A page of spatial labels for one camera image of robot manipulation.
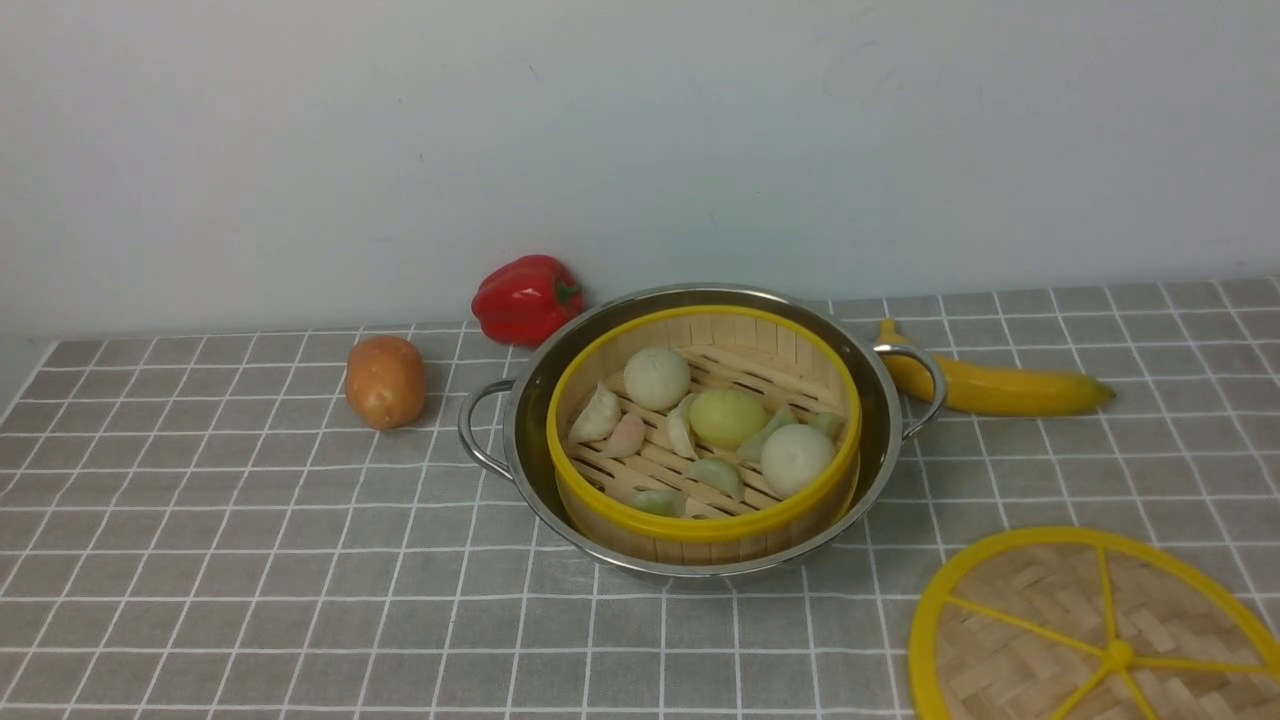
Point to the yellow-rimmed bamboo steamer basket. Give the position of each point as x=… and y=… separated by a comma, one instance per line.
x=731, y=514

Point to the woven bamboo steamer lid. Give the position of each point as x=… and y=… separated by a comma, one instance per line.
x=1075, y=623

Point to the stainless steel pot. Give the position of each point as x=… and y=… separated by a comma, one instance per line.
x=503, y=426

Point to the white round bun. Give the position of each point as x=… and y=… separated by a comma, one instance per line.
x=657, y=378
x=793, y=457

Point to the white dumpling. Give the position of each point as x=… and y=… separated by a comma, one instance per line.
x=679, y=429
x=598, y=418

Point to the pink dumpling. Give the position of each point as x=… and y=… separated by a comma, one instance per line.
x=627, y=437

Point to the yellow-green round bun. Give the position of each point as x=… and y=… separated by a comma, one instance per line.
x=727, y=417

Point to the red bell pepper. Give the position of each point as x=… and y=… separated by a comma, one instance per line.
x=525, y=302

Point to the pale green dumpling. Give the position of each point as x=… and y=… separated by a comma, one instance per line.
x=830, y=424

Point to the brown potato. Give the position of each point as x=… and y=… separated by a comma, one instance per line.
x=386, y=382

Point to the yellow banana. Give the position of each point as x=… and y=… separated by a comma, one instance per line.
x=994, y=390

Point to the grey checked tablecloth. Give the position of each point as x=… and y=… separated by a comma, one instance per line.
x=197, y=527

